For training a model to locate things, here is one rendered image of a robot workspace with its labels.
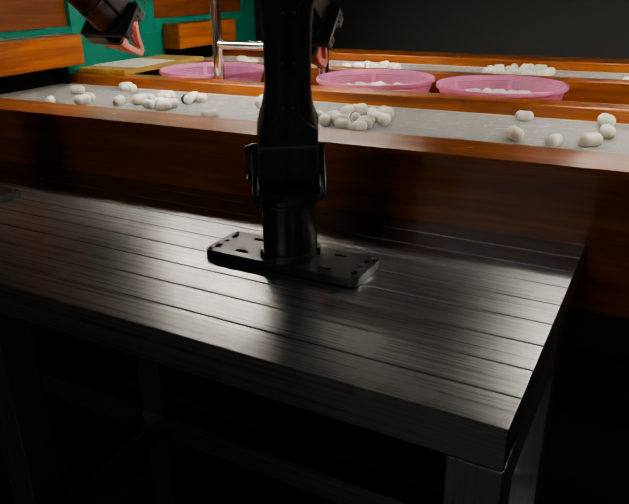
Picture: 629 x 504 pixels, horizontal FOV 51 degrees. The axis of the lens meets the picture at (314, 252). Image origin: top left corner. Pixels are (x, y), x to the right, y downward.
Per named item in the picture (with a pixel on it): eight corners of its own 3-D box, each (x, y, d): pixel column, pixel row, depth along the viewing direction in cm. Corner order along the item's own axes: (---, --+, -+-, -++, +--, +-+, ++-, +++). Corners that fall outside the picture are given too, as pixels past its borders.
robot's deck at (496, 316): (503, 473, 50) (509, 430, 48) (-275, 227, 103) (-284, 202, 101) (620, 176, 123) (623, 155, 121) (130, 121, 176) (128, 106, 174)
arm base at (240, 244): (233, 177, 82) (198, 193, 76) (383, 199, 73) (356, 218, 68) (237, 237, 85) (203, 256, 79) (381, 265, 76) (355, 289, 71)
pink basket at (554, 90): (553, 148, 125) (559, 97, 121) (417, 136, 136) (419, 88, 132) (570, 122, 147) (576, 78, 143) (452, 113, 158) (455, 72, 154)
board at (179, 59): (124, 75, 160) (124, 70, 160) (78, 72, 166) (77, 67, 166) (204, 60, 187) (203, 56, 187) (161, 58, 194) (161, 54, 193)
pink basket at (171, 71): (277, 111, 163) (276, 71, 159) (167, 118, 156) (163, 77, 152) (255, 95, 186) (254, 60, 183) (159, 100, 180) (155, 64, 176)
